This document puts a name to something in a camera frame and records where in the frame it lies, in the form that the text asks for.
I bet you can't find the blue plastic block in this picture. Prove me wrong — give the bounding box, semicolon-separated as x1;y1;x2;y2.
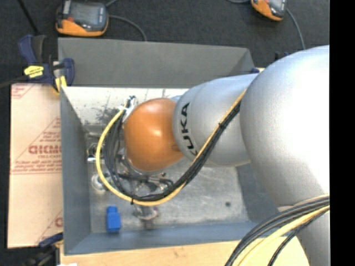
106;205;122;234

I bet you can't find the clear glass thing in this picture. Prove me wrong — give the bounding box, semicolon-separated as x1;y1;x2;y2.
90;173;109;192

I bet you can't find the brown cardboard board red print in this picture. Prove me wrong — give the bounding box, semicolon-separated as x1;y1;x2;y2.
7;83;64;249

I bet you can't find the grey metal bin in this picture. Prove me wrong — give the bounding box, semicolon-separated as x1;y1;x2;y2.
57;37;279;256

